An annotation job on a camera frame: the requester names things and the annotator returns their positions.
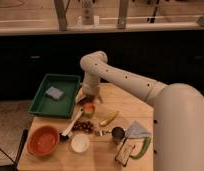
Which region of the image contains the red orange apple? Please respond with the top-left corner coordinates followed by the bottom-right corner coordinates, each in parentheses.
top-left (83, 103), bottom-right (95, 113)

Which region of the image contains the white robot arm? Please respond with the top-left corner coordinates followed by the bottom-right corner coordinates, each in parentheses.
top-left (80, 51), bottom-right (204, 171)

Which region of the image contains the green plastic cup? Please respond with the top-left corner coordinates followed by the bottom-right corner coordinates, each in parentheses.
top-left (83, 103), bottom-right (95, 118)

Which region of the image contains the metal measuring cup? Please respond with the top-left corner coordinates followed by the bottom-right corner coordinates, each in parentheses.
top-left (94, 127), bottom-right (125, 144)

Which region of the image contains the dark red bowl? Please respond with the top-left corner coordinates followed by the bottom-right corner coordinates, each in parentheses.
top-left (77, 95), bottom-right (95, 104)

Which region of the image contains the grey blue sponge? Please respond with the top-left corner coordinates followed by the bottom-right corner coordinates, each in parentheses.
top-left (46, 87), bottom-right (63, 100)

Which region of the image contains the yellow banana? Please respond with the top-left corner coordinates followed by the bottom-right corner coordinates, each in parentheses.
top-left (99, 111), bottom-right (119, 127)

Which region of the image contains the bunch of dark grapes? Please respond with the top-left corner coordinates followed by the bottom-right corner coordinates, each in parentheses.
top-left (72, 121), bottom-right (94, 133)

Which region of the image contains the green plastic tray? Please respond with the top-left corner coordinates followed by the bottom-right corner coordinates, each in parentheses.
top-left (28, 74), bottom-right (80, 119)

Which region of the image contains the small white bowl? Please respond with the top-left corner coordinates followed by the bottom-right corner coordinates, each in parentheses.
top-left (71, 134), bottom-right (90, 153)

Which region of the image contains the grey blue cloth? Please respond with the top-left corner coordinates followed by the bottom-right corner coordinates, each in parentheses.
top-left (125, 121), bottom-right (151, 139)

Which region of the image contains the black rectangular box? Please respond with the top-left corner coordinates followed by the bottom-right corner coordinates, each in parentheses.
top-left (115, 139), bottom-right (135, 167)

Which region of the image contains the orange bowl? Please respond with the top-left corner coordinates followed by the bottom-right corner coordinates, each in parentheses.
top-left (27, 125), bottom-right (60, 157)

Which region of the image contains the green curved handle tool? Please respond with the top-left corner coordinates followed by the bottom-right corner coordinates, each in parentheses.
top-left (130, 137), bottom-right (151, 160)

